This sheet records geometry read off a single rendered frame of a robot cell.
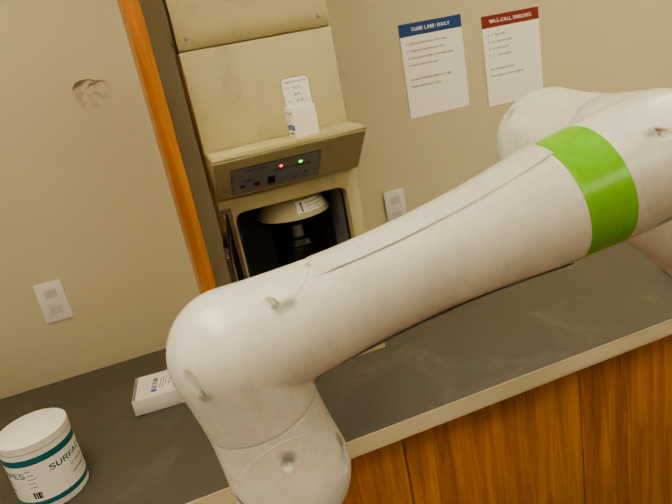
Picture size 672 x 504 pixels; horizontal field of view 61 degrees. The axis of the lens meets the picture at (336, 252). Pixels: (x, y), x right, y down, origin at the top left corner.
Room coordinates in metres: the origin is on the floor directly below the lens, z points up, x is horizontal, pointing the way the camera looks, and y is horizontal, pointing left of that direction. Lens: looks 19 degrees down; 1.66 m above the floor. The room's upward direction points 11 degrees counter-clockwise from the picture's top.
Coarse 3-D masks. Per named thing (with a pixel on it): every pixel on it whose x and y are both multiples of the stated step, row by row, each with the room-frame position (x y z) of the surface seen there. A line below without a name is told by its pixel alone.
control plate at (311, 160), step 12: (300, 156) 1.17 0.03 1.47; (312, 156) 1.18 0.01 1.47; (252, 168) 1.14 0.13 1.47; (264, 168) 1.16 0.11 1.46; (276, 168) 1.17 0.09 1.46; (288, 168) 1.18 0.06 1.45; (300, 168) 1.20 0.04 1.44; (312, 168) 1.21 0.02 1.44; (240, 180) 1.16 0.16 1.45; (252, 180) 1.17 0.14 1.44; (264, 180) 1.18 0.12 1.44; (276, 180) 1.20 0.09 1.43; (288, 180) 1.21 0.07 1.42; (240, 192) 1.18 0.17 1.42
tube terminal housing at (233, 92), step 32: (320, 32) 1.29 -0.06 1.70; (192, 64) 1.21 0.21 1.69; (224, 64) 1.23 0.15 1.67; (256, 64) 1.25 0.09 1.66; (288, 64) 1.26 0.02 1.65; (320, 64) 1.28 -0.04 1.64; (192, 96) 1.21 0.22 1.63; (224, 96) 1.22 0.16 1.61; (256, 96) 1.24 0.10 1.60; (320, 96) 1.28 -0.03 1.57; (224, 128) 1.22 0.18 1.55; (256, 128) 1.24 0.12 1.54; (288, 128) 1.26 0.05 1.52; (256, 192) 1.23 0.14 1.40; (288, 192) 1.25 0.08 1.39; (352, 192) 1.29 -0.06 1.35; (352, 224) 1.28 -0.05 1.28
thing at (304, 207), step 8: (320, 192) 1.35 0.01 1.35; (288, 200) 1.28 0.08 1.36; (296, 200) 1.28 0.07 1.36; (304, 200) 1.29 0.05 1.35; (312, 200) 1.30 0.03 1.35; (320, 200) 1.31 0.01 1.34; (264, 208) 1.31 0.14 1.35; (272, 208) 1.29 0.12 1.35; (280, 208) 1.28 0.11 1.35; (288, 208) 1.27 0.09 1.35; (296, 208) 1.27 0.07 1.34; (304, 208) 1.28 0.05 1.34; (312, 208) 1.28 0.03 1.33; (320, 208) 1.30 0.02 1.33; (264, 216) 1.30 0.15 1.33; (272, 216) 1.28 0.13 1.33; (280, 216) 1.27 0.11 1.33; (288, 216) 1.27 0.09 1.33; (296, 216) 1.27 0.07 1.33; (304, 216) 1.27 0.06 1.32
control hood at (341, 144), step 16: (320, 128) 1.26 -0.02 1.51; (336, 128) 1.20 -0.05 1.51; (352, 128) 1.18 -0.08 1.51; (256, 144) 1.19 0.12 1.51; (272, 144) 1.15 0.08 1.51; (288, 144) 1.14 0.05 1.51; (304, 144) 1.15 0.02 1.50; (320, 144) 1.16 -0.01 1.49; (336, 144) 1.18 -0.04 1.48; (352, 144) 1.20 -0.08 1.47; (208, 160) 1.15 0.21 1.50; (224, 160) 1.10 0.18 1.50; (240, 160) 1.11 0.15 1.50; (256, 160) 1.13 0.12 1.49; (272, 160) 1.15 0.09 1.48; (320, 160) 1.20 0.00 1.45; (336, 160) 1.22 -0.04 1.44; (352, 160) 1.24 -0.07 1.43; (224, 176) 1.13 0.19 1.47; (224, 192) 1.17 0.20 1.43
